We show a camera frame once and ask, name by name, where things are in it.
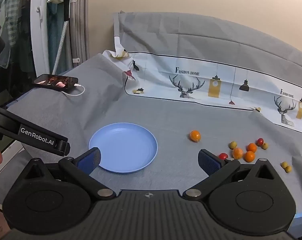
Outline teal hanging cloth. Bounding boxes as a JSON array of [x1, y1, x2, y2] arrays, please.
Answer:
[[46, 0, 64, 75]]

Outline grey printed tablecloth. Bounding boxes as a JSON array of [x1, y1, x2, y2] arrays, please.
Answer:
[[0, 11, 302, 218]]

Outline plaid shirt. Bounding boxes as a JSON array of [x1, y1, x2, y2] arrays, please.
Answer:
[[0, 0, 31, 63]]

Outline black smartphone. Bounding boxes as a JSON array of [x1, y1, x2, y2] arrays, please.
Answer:
[[32, 74, 79, 90]]

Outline blue plastic plate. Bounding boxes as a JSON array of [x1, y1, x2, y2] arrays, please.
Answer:
[[88, 122, 158, 173]]

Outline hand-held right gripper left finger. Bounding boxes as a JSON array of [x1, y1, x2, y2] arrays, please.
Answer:
[[18, 147, 116, 201]]

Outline white charging cable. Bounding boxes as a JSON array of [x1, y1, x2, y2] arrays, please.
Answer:
[[62, 83, 86, 97]]

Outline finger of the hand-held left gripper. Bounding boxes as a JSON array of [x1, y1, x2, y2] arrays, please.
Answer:
[[17, 124, 71, 157]]

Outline grey curtain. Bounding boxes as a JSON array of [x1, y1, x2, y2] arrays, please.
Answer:
[[70, 0, 90, 68]]

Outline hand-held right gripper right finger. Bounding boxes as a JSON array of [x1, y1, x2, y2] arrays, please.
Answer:
[[182, 149, 281, 200]]

